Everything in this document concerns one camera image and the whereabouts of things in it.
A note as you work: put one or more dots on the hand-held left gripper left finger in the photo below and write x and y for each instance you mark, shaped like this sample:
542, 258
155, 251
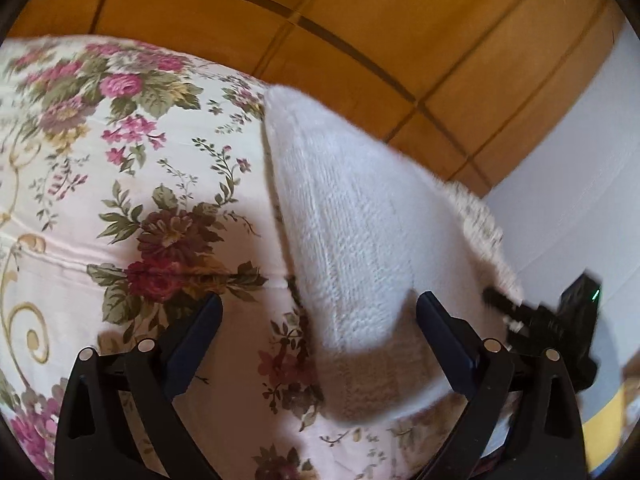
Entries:
199, 332

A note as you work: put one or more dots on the yellow object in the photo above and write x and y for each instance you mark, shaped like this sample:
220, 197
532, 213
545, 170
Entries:
605, 430

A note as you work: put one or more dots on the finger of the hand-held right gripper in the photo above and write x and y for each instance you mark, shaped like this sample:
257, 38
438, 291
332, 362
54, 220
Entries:
502, 302

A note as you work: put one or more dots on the white knitted sweater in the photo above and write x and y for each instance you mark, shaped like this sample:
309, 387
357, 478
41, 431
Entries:
350, 240

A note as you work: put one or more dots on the wooden panelled wardrobe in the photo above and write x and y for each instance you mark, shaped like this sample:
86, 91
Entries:
375, 50

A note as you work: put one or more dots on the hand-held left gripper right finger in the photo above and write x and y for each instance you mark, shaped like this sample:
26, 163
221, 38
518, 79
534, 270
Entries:
446, 340

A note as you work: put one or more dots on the floral bedspread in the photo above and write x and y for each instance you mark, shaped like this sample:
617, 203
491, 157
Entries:
125, 210

